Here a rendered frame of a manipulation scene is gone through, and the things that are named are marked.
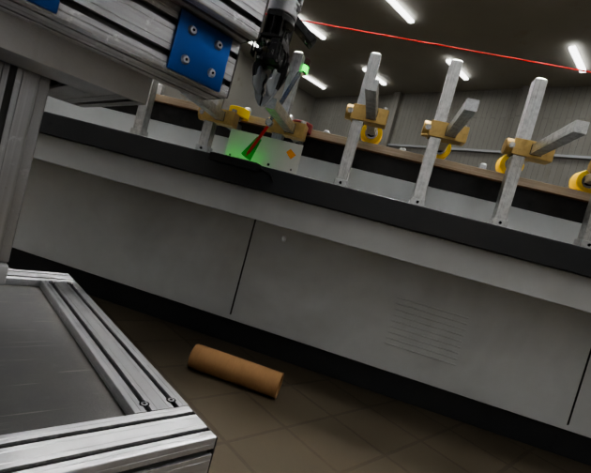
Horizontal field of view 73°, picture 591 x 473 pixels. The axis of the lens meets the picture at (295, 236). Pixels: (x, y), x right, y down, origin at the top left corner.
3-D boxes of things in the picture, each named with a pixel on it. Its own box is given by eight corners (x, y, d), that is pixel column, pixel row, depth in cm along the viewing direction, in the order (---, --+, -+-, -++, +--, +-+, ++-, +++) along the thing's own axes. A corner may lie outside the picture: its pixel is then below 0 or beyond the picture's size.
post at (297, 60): (266, 190, 136) (304, 51, 133) (257, 189, 137) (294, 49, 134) (269, 192, 139) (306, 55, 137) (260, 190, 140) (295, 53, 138)
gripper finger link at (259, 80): (242, 97, 97) (252, 59, 97) (250, 104, 103) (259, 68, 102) (254, 99, 97) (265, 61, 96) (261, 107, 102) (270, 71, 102)
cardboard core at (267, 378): (280, 377, 123) (191, 346, 128) (273, 403, 123) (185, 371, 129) (285, 369, 131) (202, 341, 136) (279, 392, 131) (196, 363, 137)
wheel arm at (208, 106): (189, 98, 113) (193, 83, 112) (178, 95, 113) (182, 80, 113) (239, 135, 155) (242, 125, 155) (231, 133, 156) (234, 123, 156)
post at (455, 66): (420, 209, 127) (463, 58, 124) (410, 206, 127) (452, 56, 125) (419, 210, 130) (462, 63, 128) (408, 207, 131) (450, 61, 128)
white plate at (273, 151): (295, 175, 133) (303, 144, 133) (223, 156, 138) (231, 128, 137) (295, 175, 134) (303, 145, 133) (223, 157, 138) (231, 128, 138)
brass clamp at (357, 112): (385, 125, 127) (389, 109, 127) (343, 115, 130) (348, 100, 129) (385, 129, 133) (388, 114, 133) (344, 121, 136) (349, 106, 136)
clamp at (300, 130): (302, 138, 133) (306, 123, 133) (264, 129, 135) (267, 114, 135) (305, 143, 138) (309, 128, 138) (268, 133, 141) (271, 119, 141)
